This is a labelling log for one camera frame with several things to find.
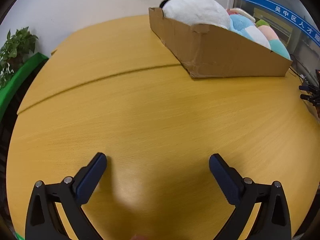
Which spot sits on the potted green plant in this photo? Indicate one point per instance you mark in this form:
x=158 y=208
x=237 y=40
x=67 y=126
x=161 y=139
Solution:
x=15 y=51

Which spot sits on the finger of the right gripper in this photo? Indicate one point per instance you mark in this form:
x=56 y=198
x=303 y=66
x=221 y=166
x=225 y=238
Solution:
x=309 y=88
x=313 y=99

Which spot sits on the cardboard box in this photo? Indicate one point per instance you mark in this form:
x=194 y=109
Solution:
x=208 y=51

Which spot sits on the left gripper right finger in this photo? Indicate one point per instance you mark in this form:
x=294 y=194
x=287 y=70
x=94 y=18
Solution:
x=273 y=218

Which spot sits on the pink teal green-haired plush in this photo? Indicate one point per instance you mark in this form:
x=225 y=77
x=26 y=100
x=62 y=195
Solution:
x=273 y=39

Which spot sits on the blue banner strip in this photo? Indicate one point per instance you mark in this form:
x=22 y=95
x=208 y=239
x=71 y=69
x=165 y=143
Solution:
x=289 y=15

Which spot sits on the white panda plush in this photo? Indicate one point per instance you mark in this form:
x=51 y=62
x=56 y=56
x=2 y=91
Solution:
x=192 y=12

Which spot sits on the pink bear plush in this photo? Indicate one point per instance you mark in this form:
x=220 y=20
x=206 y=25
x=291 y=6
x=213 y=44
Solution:
x=231 y=12

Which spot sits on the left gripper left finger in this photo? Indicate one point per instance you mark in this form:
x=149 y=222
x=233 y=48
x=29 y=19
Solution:
x=43 y=220

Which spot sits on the light blue plush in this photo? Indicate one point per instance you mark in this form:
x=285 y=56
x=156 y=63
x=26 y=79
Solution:
x=244 y=27

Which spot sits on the green cloth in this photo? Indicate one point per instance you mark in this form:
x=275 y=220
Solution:
x=18 y=79

